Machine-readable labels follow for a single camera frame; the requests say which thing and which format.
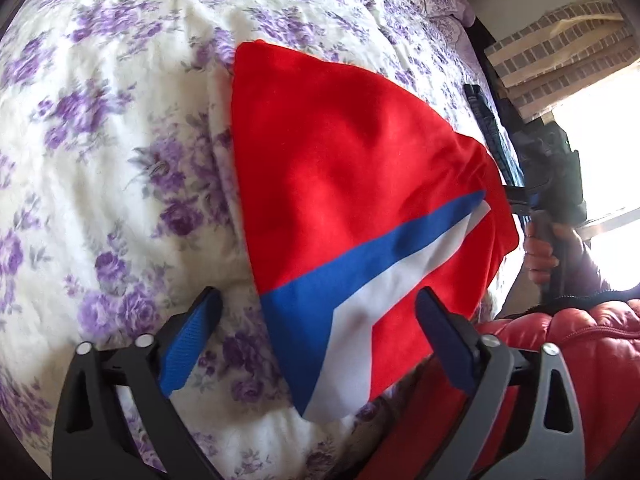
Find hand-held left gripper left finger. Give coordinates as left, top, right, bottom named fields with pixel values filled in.
left=51, top=286, right=224, bottom=480

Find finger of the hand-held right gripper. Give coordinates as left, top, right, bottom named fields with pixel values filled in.
left=502, top=185, right=532, bottom=217
left=463, top=84, right=524, bottom=187

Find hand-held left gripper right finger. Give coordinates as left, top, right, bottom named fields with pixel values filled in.
left=415, top=287, right=587, bottom=480

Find red pants with blue-white stripe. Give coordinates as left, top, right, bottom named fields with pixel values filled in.
left=231, top=40, right=521, bottom=423

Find person's right forearm purple sleeve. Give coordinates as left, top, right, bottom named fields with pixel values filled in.
left=552, top=224, right=632, bottom=307

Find person's right hand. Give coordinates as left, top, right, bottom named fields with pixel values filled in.
left=522, top=220, right=577, bottom=287

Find bright window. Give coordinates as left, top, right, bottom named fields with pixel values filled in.
left=546, top=74, right=640, bottom=306

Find red puffer jacket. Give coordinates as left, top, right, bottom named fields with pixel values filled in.
left=350, top=298, right=640, bottom=480

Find purple floral bedspread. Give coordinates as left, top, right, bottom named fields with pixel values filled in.
left=0, top=0, right=507, bottom=480

